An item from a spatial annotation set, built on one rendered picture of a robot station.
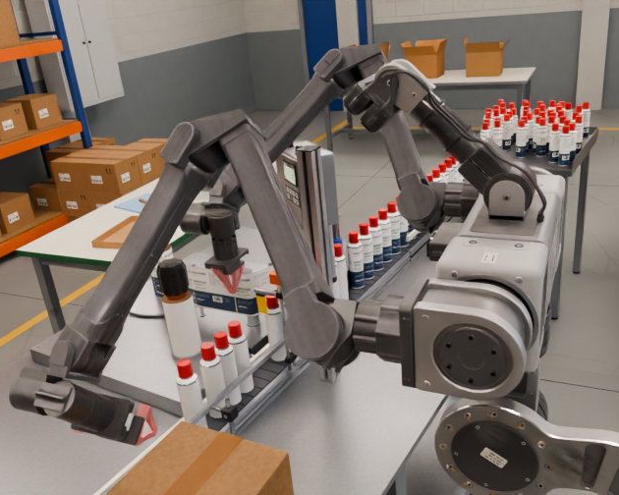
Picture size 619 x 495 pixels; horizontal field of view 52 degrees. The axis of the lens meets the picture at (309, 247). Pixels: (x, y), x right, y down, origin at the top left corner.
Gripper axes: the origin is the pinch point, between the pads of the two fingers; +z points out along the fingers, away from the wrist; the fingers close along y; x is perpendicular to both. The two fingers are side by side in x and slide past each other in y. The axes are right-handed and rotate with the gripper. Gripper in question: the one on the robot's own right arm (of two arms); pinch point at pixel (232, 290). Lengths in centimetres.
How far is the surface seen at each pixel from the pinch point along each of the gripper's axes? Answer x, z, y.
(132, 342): -52, 32, -16
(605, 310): 85, 119, -235
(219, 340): -4.5, 13.1, 2.5
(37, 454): -47, 38, 29
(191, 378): -5.1, 16.3, 14.9
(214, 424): -4.6, 33.0, 10.3
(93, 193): -312, 78, -269
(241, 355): -2.7, 20.6, -3.1
